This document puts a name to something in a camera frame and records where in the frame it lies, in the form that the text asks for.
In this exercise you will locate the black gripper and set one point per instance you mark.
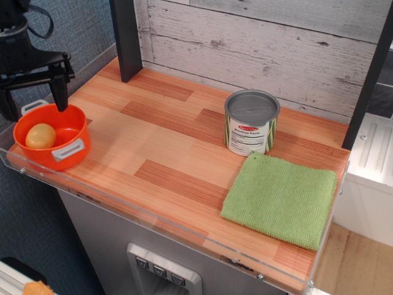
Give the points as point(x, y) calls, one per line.
point(23, 65)

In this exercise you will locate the yellow potato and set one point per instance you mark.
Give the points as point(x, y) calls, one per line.
point(41, 136)

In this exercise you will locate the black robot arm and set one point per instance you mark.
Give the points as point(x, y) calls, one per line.
point(13, 20)

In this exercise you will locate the silver tin can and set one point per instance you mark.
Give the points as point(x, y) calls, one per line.
point(251, 118)

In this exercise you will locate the silver toy fridge cabinet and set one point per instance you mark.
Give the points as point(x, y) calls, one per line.
point(131, 258)

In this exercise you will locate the orange object bottom left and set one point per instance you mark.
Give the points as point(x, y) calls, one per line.
point(37, 288)

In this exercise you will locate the clear acrylic table guard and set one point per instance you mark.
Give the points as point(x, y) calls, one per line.
point(194, 221)

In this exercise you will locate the green folded cloth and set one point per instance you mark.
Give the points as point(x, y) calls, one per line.
point(281, 199)

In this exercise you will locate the white toy appliance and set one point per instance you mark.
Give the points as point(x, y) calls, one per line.
point(365, 203)

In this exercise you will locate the orange bowl with grey handles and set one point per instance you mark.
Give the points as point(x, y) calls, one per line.
point(72, 139)

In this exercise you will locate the dark vertical post left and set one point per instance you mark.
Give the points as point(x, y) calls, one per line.
point(126, 37)

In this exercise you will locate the dark vertical post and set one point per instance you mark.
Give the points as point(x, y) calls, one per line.
point(371, 79)
point(126, 37)

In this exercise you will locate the dark vertical post right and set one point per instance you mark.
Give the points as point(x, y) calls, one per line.
point(371, 79)

